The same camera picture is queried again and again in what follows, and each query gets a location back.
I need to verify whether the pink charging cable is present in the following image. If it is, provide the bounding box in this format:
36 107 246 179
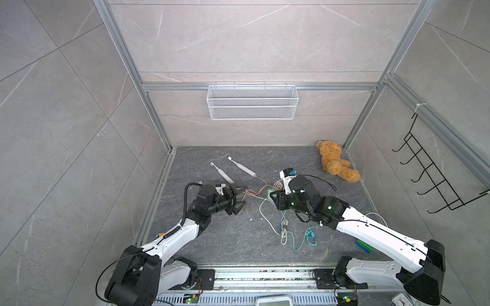
244 175 282 200

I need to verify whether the white electric toothbrush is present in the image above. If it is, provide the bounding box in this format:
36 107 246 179
228 156 256 177
210 162 235 184

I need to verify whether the green charging cable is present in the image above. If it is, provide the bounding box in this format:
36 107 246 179
281 213 319 252

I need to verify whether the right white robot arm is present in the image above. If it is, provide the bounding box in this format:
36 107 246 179
270 168 445 305

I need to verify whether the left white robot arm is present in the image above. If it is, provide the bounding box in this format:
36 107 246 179
97 183 246 305

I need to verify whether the brown teddy bear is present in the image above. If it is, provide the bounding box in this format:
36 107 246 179
316 141 361 182

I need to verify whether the green toy brick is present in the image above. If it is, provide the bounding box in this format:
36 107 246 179
356 239 375 253

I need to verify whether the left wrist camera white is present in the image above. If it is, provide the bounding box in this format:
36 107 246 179
215 184 227 196

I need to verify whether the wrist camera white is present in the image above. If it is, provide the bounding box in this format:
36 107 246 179
215 184 227 196
279 168 297 195

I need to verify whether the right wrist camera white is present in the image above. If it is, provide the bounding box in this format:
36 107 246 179
279 168 297 195

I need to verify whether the white power strip cord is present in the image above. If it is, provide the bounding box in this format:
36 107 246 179
363 212 389 228

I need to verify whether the white wire mesh basket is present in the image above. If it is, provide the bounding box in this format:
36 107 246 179
206 85 299 121

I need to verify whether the black wire hook rack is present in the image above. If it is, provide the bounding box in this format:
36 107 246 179
392 114 489 214

